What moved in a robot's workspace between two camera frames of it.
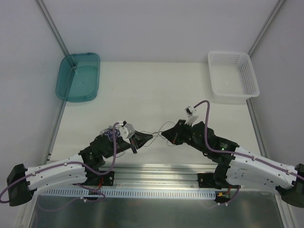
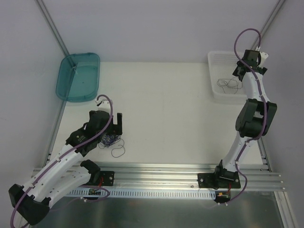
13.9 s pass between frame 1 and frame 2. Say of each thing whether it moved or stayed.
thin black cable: moved
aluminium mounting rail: stayed
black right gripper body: moved
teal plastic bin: stayed
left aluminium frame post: stayed
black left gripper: moved
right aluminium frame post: stayed
